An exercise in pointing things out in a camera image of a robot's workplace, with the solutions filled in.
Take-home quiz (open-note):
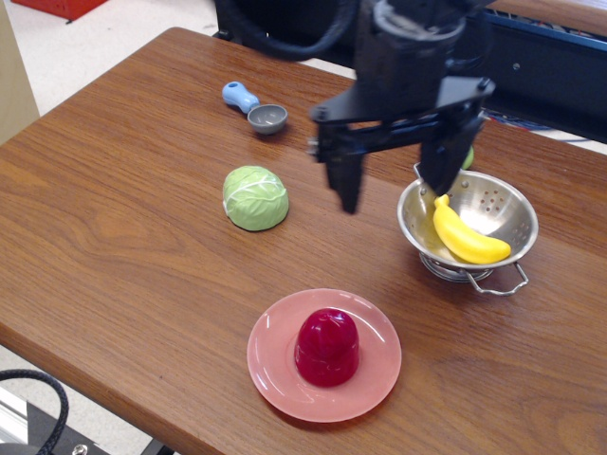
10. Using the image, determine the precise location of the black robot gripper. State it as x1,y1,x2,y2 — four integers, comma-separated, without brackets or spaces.
312,13,494,214

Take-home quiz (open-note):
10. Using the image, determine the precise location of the yellow toy banana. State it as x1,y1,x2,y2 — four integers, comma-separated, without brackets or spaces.
432,194,511,264

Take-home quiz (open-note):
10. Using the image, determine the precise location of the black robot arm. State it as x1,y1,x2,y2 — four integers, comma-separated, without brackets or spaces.
311,1,495,213

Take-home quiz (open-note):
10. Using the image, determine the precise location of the green toy pear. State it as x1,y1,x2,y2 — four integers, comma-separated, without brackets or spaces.
461,146,474,171

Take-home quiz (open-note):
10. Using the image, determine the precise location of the green toy cabbage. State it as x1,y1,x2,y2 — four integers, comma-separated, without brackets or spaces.
223,166,289,231

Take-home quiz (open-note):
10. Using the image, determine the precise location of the red jelly dome toy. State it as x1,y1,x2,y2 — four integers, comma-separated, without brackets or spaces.
294,308,359,388

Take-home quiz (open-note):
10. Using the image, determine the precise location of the pink plastic plate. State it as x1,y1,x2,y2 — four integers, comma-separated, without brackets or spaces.
248,289,401,423

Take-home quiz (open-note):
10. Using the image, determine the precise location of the red box on floor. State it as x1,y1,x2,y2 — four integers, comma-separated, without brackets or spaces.
12,0,106,21

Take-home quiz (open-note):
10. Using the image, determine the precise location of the beige cabinet side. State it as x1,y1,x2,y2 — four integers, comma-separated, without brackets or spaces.
0,2,40,144

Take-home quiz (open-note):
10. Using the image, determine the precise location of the grey metal base with screw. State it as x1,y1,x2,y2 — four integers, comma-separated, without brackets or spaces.
1,388,105,455

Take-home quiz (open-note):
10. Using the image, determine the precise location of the steel colander with handles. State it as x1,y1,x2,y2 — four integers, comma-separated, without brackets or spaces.
396,170,539,297

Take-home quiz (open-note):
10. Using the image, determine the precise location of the blue handled grey scoop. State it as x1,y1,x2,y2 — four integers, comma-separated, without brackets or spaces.
222,82,288,136

